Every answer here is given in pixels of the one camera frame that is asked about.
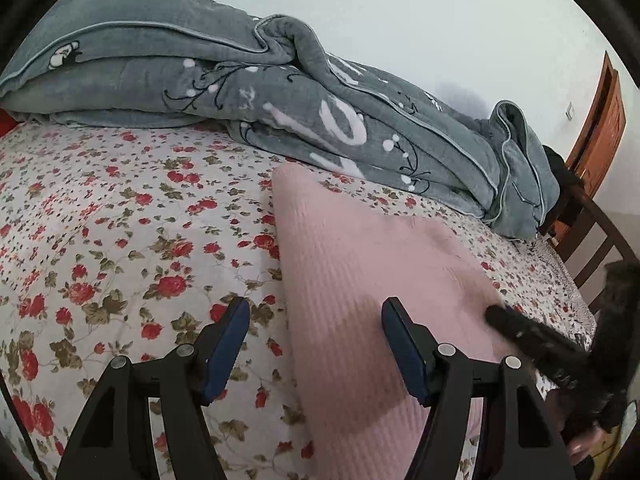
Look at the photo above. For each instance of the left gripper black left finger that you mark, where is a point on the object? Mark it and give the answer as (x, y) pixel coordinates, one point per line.
(112, 438)

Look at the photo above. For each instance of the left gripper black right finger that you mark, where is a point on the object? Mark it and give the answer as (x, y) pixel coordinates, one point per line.
(518, 439)

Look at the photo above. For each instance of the pink knit sweater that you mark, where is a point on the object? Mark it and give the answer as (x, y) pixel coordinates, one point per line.
(340, 260)

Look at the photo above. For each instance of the person's right hand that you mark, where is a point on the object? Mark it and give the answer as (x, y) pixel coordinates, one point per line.
(562, 408)

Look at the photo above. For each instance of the wooden bed footboard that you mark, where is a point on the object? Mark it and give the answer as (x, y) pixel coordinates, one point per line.
(578, 228)

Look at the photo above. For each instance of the floral bed sheet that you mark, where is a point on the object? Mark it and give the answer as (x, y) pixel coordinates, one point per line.
(127, 243)

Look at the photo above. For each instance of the black garment on footboard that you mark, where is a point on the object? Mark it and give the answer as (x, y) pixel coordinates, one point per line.
(562, 179)

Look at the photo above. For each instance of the wooden door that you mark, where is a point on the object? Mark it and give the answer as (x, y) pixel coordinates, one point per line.
(597, 144)

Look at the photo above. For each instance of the red pillow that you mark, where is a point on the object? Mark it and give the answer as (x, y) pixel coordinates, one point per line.
(7, 123)

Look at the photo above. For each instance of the grey floral blanket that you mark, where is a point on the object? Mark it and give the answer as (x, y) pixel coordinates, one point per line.
(167, 63)

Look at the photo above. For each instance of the white wall switch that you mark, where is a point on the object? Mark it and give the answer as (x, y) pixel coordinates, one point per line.
(569, 112)

